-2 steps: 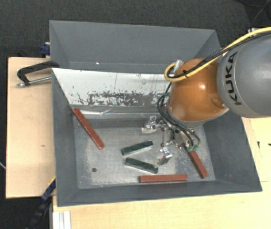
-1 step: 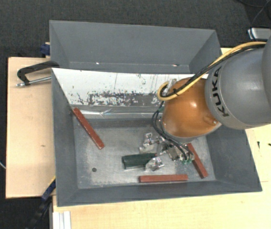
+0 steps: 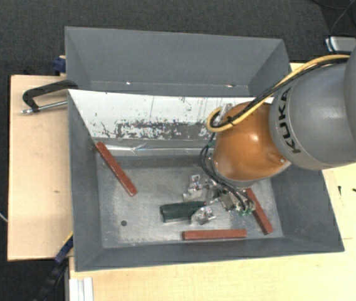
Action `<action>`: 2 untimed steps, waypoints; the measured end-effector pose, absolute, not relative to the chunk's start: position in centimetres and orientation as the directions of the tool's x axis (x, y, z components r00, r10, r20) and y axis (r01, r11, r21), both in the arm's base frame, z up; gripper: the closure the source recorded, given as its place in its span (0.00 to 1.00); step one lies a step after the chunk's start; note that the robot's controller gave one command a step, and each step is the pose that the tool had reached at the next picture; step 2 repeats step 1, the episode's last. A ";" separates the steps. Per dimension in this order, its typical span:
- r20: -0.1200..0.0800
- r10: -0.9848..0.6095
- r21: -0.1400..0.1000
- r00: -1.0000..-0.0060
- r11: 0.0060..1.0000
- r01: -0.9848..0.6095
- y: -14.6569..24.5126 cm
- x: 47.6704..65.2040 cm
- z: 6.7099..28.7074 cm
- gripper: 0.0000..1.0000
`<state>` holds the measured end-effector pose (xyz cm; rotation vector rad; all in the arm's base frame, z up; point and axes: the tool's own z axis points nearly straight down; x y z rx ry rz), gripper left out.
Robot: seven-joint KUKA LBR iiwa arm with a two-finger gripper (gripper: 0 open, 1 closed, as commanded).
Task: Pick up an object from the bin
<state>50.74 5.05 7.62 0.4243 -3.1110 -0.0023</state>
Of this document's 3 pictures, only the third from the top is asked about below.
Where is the red-brown flat block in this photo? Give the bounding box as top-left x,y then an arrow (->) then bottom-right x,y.
181,228 -> 248,241
95,140 -> 139,198
245,187 -> 275,236

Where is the dark green flat block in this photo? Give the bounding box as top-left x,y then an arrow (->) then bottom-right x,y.
159,200 -> 207,224

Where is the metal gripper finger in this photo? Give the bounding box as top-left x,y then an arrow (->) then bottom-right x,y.
190,206 -> 217,226
182,174 -> 211,202

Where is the brown cardboard board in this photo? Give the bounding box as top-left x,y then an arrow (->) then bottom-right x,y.
6,74 -> 74,262

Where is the grey metal bin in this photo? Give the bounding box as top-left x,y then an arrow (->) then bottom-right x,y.
64,26 -> 345,273

